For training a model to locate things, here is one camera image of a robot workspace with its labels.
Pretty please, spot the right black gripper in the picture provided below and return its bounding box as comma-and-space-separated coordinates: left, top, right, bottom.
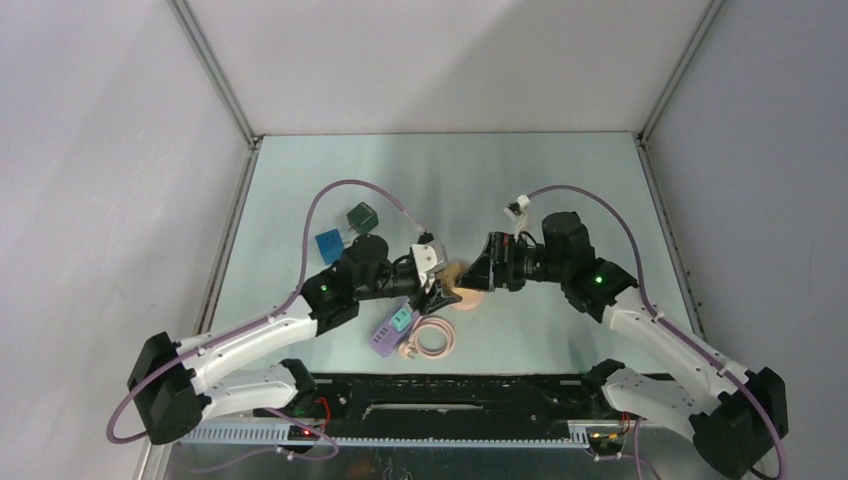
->
455, 232, 569, 293

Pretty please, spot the beige cube socket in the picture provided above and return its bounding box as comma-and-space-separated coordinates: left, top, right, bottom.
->
438, 262, 468, 292

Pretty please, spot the teal USB charger plug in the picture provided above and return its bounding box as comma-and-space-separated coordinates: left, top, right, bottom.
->
390, 308, 413, 332

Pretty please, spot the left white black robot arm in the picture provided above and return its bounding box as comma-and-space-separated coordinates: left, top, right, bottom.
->
127, 233, 459, 445

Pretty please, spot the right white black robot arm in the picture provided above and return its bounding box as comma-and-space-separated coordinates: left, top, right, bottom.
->
457, 212, 788, 479

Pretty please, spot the pink round power strip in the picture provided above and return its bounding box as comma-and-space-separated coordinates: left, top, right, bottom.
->
451, 288, 485, 311

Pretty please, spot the purple power strip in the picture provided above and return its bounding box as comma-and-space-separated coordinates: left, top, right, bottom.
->
369, 301, 419, 358

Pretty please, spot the dark green cube socket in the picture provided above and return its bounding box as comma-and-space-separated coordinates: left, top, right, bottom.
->
346, 202, 379, 235

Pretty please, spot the blue cube socket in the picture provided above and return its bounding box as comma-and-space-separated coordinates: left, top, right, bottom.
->
314, 229, 345, 265

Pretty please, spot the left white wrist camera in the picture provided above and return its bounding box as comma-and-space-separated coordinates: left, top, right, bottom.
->
410, 240, 449, 283

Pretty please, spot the pink coiled power cord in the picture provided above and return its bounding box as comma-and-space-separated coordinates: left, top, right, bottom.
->
400, 315, 457, 362

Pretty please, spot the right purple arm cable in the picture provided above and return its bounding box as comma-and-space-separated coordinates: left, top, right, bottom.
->
526, 184, 790, 480

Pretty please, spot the white cable duct rail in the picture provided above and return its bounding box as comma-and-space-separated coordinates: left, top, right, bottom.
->
180, 422, 589, 449

